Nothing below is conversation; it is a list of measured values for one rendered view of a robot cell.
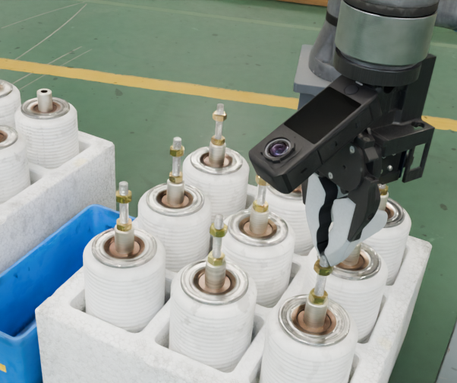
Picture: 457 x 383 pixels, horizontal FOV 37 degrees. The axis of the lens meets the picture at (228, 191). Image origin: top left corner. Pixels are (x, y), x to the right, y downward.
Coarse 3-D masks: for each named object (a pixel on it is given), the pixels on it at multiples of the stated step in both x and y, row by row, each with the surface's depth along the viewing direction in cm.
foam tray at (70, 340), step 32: (256, 192) 104; (416, 256) 93; (64, 288) 83; (288, 288) 86; (416, 288) 90; (64, 320) 78; (96, 320) 78; (160, 320) 79; (256, 320) 82; (384, 320) 82; (64, 352) 80; (96, 352) 77; (128, 352) 75; (160, 352) 75; (256, 352) 76; (384, 352) 77
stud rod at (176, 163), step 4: (176, 140) 82; (180, 140) 83; (176, 144) 83; (180, 144) 83; (176, 148) 83; (180, 148) 83; (176, 160) 84; (180, 160) 84; (172, 164) 85; (176, 164) 84; (180, 164) 85; (172, 168) 85; (176, 168) 85; (180, 168) 85; (172, 172) 85; (176, 172) 85
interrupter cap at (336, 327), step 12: (288, 300) 72; (300, 300) 73; (288, 312) 71; (300, 312) 72; (336, 312) 71; (288, 324) 70; (300, 324) 70; (324, 324) 70; (336, 324) 70; (348, 324) 70; (288, 336) 68; (300, 336) 68; (312, 336) 68; (324, 336) 68; (336, 336) 69
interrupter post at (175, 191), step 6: (168, 180) 86; (168, 186) 86; (174, 186) 85; (180, 186) 86; (168, 192) 86; (174, 192) 86; (180, 192) 86; (168, 198) 87; (174, 198) 86; (180, 198) 87; (174, 204) 87
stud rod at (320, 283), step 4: (320, 256) 66; (324, 256) 66; (320, 260) 66; (324, 260) 66; (320, 264) 66; (324, 264) 66; (328, 264) 66; (320, 276) 67; (324, 276) 67; (316, 280) 68; (320, 280) 67; (324, 280) 67; (316, 284) 68; (320, 284) 67; (324, 284) 68; (316, 288) 68; (320, 288) 68; (324, 288) 68; (316, 292) 68; (320, 292) 68
